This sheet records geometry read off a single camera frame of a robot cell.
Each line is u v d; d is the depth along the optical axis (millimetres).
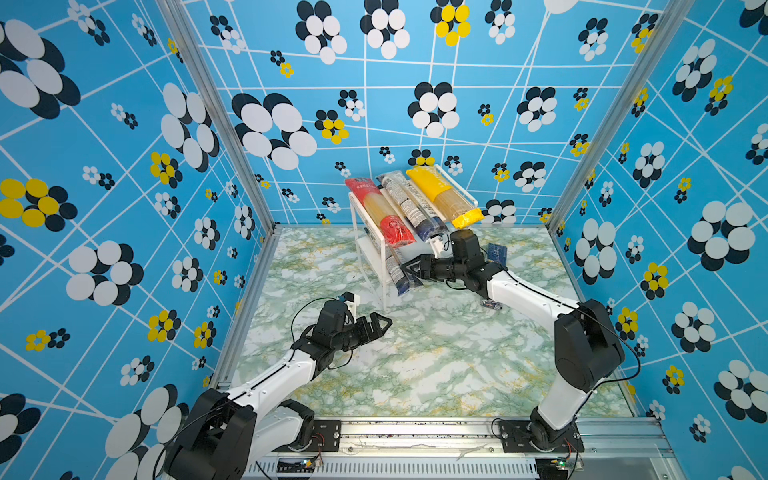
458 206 744
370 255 889
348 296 798
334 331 667
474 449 722
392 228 679
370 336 736
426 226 712
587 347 466
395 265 838
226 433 404
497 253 1077
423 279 788
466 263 689
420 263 772
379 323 752
